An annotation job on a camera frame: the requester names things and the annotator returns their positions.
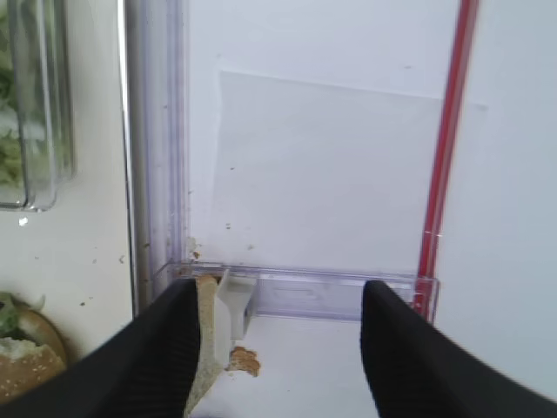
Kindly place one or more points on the bread crumb piece on table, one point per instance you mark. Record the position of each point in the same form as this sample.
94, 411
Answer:
244, 360

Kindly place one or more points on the red right rail strip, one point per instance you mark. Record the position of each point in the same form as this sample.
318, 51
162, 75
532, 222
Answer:
448, 143

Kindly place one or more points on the clear upper right holder rail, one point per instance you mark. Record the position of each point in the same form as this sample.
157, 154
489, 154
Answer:
306, 293

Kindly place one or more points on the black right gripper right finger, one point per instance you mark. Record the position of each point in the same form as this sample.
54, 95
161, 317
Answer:
413, 370

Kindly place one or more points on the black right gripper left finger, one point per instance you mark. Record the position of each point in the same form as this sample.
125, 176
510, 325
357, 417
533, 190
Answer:
146, 370

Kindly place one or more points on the clear right long guide rail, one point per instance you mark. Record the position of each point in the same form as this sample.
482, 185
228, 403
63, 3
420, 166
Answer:
156, 55

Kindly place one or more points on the white right stand block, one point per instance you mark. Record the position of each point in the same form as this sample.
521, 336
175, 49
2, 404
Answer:
232, 312

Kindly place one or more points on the metal serving tray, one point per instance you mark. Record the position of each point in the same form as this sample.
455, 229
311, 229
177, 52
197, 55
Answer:
75, 257

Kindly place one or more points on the green lettuce shreds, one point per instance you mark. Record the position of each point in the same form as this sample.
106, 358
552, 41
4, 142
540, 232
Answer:
12, 188

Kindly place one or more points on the bread slice in right stand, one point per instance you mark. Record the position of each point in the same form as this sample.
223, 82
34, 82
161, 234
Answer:
208, 368

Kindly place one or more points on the sesame top bun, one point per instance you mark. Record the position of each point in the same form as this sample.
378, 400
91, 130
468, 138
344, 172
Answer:
32, 353

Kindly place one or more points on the clear plastic salad container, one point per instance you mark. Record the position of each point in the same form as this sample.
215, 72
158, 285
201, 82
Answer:
40, 57

